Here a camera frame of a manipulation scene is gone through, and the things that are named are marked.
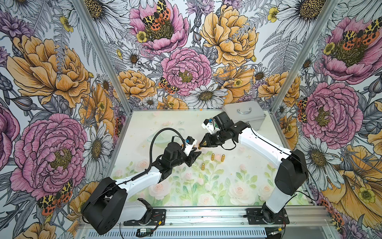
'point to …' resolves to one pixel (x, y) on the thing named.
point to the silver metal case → (248, 111)
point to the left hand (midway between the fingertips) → (197, 153)
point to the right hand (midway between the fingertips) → (202, 148)
